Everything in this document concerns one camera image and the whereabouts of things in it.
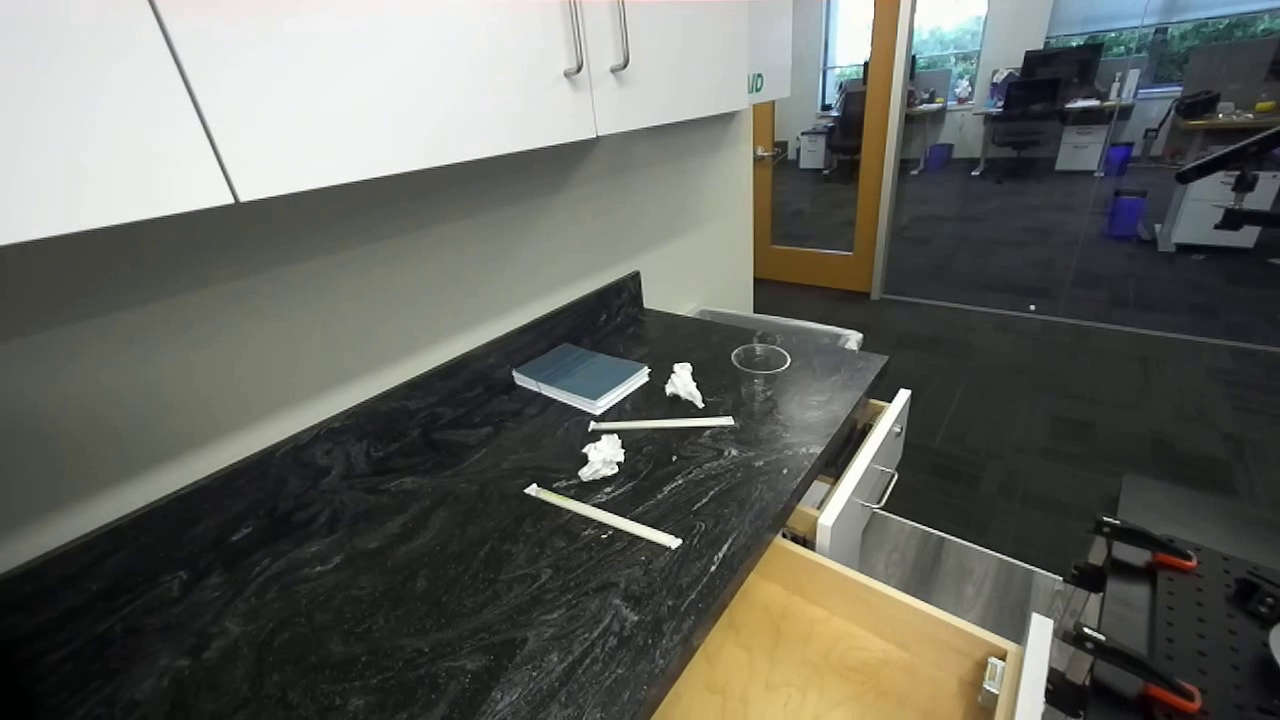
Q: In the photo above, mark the white drawer with wooden interior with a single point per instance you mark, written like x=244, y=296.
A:
x=813, y=642

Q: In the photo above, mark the white drawer with round lock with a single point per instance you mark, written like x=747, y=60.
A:
x=860, y=481

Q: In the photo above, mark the crumpled white paper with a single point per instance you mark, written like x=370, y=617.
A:
x=600, y=457
x=684, y=385

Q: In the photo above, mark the blue rectangular book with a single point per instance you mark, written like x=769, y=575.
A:
x=581, y=376

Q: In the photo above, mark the long white stick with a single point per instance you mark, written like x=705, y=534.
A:
x=600, y=515
x=662, y=423

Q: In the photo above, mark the small green sticker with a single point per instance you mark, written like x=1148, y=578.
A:
x=759, y=81

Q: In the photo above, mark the white upper cabinet door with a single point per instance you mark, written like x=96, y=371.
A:
x=92, y=106
x=681, y=60
x=385, y=81

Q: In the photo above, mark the dark office chair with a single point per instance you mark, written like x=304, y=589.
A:
x=846, y=126

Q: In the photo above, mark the blue bin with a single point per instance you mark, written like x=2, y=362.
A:
x=1125, y=213
x=936, y=156
x=1117, y=156

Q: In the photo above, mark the office desk with monitor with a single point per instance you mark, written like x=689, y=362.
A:
x=1061, y=93

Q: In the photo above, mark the white machine stand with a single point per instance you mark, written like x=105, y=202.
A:
x=1204, y=202

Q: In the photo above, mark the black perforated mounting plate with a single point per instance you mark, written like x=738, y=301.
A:
x=1220, y=624

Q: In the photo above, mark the wooden door frame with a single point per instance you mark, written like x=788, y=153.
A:
x=885, y=145

